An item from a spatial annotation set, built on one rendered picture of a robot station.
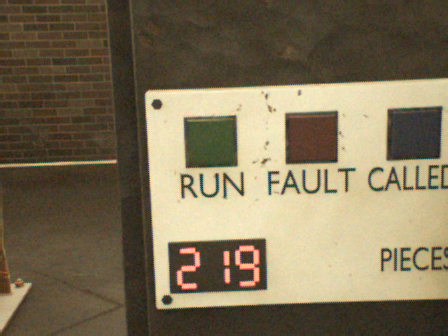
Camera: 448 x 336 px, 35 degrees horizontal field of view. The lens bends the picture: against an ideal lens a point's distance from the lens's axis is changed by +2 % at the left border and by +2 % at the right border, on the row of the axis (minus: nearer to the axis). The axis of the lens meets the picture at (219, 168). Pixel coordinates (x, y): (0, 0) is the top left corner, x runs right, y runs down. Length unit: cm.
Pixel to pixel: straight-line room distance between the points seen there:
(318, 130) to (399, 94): 7
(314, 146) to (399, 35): 11
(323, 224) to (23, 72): 621
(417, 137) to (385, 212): 7
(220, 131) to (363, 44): 13
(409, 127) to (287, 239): 13
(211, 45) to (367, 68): 13
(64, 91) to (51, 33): 52
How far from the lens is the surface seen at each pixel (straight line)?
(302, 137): 56
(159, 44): 58
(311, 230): 59
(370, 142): 58
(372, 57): 59
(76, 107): 667
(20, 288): 368
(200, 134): 56
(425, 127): 58
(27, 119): 677
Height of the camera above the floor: 130
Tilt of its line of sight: 12 degrees down
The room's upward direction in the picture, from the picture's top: 2 degrees counter-clockwise
